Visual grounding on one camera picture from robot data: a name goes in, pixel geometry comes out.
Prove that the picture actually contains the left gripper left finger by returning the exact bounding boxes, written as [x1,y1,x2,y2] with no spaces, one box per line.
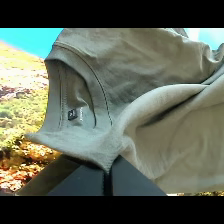
[47,164,107,197]

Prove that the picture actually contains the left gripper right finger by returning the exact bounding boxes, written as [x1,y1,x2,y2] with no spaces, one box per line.
[108,155,168,197]

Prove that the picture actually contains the grey T-shirt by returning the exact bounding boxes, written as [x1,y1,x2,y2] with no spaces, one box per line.
[15,27,224,197]

